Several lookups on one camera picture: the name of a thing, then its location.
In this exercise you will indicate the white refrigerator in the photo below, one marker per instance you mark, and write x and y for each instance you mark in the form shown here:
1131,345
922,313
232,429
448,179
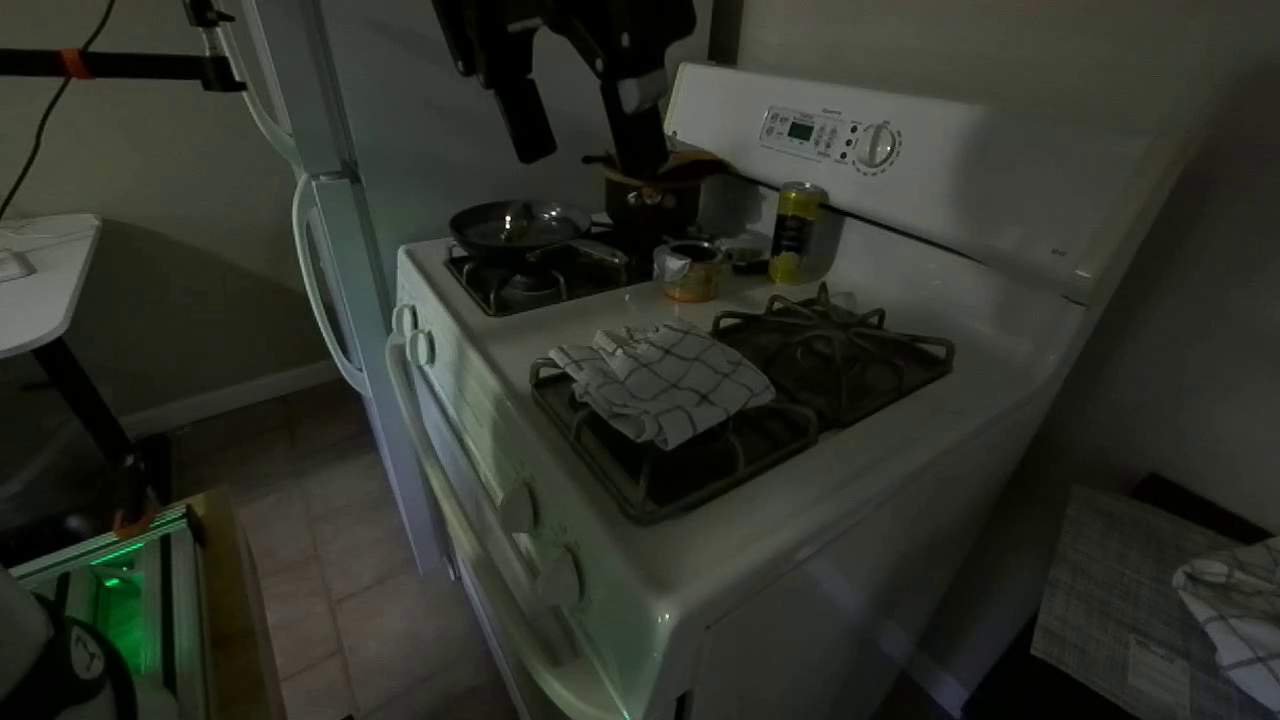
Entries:
385,137

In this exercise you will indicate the small yellow lidded jar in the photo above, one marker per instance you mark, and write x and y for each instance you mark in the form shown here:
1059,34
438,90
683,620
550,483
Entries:
684,268

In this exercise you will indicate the checkered cloth at right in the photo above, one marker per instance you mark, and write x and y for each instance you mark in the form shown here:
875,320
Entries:
1239,607

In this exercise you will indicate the front right burner grate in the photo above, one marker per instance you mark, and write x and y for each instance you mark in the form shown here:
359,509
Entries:
842,366

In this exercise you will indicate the black horizontal bar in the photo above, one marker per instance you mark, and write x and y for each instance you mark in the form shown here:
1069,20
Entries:
213,75

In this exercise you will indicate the green lit equipment box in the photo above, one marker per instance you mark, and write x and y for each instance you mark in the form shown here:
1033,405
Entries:
149,625

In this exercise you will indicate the front left burner grate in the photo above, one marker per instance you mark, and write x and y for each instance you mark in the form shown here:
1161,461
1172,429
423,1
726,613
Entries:
653,486

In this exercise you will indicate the yellow and green can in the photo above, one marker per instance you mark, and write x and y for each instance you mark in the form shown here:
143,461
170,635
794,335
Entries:
799,213

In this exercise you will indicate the small black frying pan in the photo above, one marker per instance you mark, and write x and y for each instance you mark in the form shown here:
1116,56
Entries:
515,226

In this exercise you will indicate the burner grate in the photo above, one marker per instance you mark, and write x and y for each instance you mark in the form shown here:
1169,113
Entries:
842,366
653,486
523,282

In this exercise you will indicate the white and black checkered towel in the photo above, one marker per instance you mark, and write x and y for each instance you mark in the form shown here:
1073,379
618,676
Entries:
667,381

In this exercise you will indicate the grey patterned box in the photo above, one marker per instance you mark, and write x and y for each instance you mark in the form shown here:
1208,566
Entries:
1112,620

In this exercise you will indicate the dark pot with utensils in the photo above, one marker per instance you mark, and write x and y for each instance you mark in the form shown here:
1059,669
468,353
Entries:
667,200

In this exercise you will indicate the white side table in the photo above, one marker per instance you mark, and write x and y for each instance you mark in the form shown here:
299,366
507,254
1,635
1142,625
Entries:
46,266

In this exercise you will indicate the white gas stove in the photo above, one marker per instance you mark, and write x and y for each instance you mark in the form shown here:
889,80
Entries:
745,509

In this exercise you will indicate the rear left burner grate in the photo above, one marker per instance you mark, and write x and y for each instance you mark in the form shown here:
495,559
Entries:
523,282

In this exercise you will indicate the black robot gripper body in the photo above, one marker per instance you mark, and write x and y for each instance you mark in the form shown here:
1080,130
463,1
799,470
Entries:
615,37

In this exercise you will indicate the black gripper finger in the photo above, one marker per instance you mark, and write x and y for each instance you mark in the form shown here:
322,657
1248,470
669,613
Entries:
523,104
632,116

